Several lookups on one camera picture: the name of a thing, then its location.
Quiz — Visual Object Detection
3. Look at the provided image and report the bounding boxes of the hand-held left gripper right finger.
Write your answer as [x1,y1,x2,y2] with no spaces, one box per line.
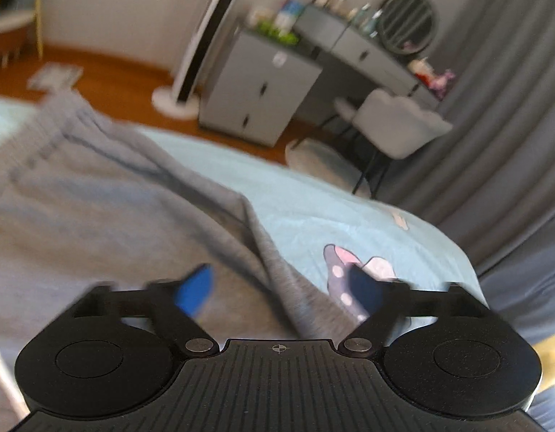
[338,265,489,358]

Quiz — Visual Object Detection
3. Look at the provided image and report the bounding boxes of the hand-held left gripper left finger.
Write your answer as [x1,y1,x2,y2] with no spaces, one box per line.
[73,263,217,356]

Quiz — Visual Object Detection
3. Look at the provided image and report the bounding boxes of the grey pants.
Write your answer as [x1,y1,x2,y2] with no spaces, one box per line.
[0,91,365,415]

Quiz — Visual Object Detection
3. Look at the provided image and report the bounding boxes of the light blue printed bed sheet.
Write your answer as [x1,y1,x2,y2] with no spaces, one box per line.
[0,96,489,338]

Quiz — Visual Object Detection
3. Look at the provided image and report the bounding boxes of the white upholstered chair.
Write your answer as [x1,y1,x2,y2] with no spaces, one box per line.
[333,89,453,199]

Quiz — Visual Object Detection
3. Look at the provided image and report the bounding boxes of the grey cabinet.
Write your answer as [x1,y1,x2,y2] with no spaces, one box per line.
[199,27,323,147]

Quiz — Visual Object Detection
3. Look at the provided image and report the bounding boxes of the grey curtain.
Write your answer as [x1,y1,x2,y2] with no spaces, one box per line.
[372,0,555,280]

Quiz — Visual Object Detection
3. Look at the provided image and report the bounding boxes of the pink plush toy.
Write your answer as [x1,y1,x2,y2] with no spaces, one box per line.
[428,69,458,97]

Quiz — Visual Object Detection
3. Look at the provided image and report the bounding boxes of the white tower fan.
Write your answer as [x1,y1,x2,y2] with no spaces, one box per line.
[151,0,253,120]

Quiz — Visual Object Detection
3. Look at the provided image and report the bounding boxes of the red white toy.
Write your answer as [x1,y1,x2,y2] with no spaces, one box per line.
[408,56,433,84]

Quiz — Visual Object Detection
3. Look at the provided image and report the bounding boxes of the grey vanity desk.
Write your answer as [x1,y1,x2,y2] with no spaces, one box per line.
[295,4,440,109]

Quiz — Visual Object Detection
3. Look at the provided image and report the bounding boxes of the white paper sheet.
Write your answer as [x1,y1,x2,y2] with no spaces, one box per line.
[28,64,84,91]

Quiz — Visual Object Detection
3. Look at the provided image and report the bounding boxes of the green item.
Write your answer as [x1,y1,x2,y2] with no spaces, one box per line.
[255,22,300,46]

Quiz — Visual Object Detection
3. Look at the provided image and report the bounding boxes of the round black-framed mirror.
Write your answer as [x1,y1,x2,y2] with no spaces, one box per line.
[378,0,439,55]

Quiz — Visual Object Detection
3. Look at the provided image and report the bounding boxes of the row of cosmetic bottles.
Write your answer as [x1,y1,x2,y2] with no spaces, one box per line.
[313,0,381,37]

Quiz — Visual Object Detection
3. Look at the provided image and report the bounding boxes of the small white box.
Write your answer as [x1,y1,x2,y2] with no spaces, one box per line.
[248,6,271,28]

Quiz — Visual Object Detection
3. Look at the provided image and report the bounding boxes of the blue white box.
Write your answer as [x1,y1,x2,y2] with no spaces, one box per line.
[277,0,305,32]

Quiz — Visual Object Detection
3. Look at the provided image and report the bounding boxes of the yellow frame shelf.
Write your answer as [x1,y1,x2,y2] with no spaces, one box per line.
[0,0,44,68]

